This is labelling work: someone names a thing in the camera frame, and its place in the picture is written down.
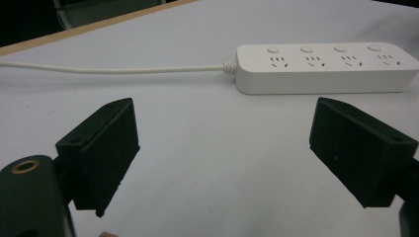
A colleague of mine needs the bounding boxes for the white power strip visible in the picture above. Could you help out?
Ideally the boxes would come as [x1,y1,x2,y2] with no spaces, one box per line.
[235,41,419,96]

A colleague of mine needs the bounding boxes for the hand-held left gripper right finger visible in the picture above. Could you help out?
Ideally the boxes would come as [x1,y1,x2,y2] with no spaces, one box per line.
[308,96,419,209]

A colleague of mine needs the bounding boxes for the white power strip cable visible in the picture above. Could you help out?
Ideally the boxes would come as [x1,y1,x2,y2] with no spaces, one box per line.
[0,61,238,75]

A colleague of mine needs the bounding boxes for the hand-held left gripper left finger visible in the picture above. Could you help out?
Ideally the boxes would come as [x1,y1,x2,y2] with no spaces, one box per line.
[54,97,141,218]

